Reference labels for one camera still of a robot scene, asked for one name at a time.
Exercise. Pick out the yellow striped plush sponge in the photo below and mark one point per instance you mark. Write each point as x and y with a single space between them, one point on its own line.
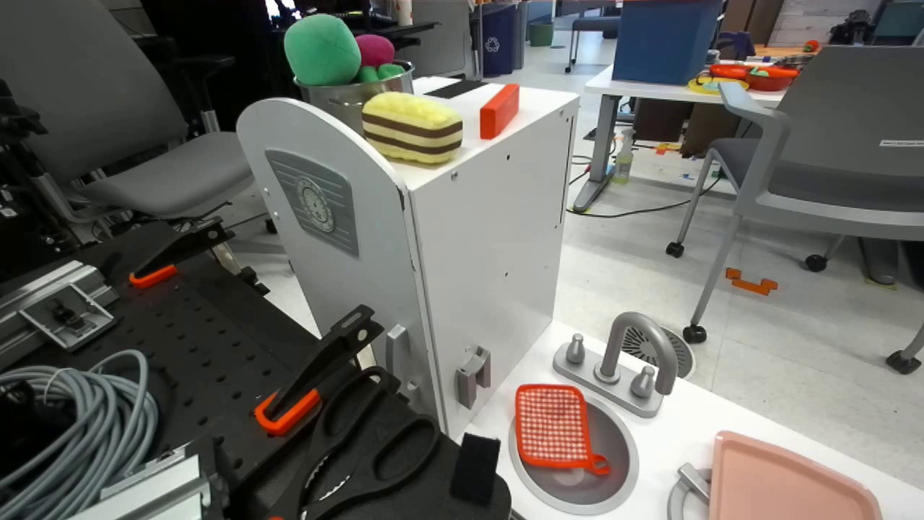
412 118

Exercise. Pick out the small orange floor tape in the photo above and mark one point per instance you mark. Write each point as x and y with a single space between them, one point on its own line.
749 285

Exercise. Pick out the steel cooking pot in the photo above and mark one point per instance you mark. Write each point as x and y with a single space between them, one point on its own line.
341 96

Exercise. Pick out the small green plushy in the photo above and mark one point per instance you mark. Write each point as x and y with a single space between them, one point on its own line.
386 70

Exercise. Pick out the orange plastic dish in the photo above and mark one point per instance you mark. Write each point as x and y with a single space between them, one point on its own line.
756 73

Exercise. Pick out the grey plastic wheeled chair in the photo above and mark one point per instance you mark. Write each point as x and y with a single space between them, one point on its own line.
828 184

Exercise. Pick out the black perforated work table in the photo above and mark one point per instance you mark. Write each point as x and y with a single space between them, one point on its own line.
213 337

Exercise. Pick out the grey toy faucet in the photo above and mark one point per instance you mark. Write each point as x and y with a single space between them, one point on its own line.
637 326

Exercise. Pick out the pink plastic tray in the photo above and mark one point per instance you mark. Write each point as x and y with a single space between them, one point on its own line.
780 488

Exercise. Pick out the black equipment stand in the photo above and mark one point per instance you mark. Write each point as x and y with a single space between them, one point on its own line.
18 193

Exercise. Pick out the grey fabric office chair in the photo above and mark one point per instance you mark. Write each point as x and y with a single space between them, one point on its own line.
125 118

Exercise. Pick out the aluminium extrusion with bracket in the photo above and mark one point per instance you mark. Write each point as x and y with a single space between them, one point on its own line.
155 480
40 294

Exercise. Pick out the green round plushy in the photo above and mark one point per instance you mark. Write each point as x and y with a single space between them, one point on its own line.
321 47

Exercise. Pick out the blue recycling bin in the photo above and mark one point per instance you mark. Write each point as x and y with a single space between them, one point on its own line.
503 44

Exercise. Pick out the grey cupboard latch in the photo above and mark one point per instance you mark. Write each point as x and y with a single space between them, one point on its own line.
471 378

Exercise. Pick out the white toy kitchen cupboard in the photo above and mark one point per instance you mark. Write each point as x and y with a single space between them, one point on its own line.
492 242

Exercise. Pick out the orange rectangular block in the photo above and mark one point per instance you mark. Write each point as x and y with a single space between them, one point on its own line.
497 112

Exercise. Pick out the white office desk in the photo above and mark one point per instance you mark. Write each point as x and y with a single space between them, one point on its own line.
637 89

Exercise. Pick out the pink round plushy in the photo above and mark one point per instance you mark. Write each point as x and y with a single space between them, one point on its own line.
376 47

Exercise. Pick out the clear spray bottle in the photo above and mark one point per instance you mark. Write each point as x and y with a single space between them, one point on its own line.
626 160

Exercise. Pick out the black flat panel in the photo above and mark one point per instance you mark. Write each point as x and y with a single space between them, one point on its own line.
454 89

